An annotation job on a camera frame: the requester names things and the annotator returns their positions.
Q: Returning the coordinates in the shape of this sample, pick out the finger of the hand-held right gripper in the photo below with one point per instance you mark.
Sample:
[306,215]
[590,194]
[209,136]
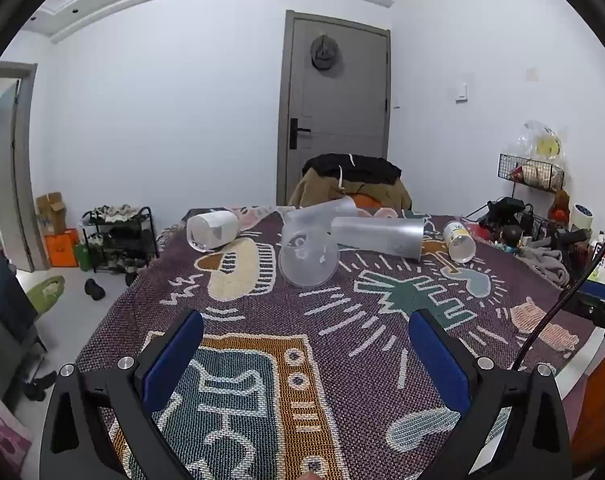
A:
[599,302]

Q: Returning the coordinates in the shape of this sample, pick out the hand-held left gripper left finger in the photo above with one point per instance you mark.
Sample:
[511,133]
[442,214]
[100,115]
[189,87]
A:
[168,367]

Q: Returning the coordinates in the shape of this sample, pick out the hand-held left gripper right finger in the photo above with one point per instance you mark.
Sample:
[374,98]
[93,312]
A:
[445,370]

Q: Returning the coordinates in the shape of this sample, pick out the white cup with yellow label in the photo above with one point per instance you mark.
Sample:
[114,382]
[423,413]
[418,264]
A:
[460,245]

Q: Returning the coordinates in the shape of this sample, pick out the white plastic cup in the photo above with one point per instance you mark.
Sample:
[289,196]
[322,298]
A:
[212,230]

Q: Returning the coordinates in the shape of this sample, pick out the tall frosted plastic cup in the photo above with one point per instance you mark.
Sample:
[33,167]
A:
[377,236]

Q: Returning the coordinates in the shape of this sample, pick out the short frosted plastic cup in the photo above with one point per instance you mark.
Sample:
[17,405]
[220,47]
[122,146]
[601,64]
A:
[307,260]

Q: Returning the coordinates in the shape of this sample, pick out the grey cloth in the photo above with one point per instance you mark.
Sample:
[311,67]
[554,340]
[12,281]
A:
[547,262]

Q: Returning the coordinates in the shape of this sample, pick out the white tape roll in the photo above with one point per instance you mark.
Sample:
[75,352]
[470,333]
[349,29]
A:
[582,217]

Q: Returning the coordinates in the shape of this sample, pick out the brown plush toy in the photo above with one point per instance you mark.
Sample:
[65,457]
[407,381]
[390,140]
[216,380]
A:
[561,205]

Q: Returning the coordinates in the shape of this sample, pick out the black slipper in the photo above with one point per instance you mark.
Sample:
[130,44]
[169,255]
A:
[95,289]

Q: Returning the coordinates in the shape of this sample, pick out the orange cloth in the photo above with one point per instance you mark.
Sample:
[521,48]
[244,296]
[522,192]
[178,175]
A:
[602,410]

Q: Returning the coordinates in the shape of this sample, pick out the doll head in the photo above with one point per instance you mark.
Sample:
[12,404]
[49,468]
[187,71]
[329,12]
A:
[509,237]

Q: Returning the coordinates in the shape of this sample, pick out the black shoe rack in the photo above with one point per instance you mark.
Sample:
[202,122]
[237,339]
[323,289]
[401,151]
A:
[120,240]

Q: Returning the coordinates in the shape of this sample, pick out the green bottle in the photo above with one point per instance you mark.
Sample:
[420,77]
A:
[83,256]

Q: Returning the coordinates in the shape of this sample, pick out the green slipper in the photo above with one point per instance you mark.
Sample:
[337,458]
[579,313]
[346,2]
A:
[45,292]

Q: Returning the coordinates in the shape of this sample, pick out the printed blanket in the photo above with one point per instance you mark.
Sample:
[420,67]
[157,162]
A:
[307,320]

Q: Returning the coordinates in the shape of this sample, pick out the orange box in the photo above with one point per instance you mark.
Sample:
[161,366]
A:
[61,250]

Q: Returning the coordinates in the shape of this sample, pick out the clear plastic bag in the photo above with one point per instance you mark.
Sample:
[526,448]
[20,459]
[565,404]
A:
[542,142]

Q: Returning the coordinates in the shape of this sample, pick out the pink bag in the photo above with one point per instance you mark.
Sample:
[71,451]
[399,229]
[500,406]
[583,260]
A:
[5,435]

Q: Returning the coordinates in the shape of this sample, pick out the brown cardboard box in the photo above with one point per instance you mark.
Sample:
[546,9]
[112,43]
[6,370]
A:
[50,212]

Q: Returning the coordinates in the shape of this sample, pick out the black cloth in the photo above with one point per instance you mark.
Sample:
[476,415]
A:
[367,167]

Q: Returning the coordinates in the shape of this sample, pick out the grey door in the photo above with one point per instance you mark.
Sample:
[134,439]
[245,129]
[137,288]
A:
[342,110]

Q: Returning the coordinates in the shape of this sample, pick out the grey hat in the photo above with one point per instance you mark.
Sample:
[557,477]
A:
[325,55]

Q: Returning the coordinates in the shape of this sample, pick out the grey door frame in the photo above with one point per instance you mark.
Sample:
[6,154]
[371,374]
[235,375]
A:
[12,170]

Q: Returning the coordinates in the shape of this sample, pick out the white light switch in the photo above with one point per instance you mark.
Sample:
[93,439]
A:
[462,91]

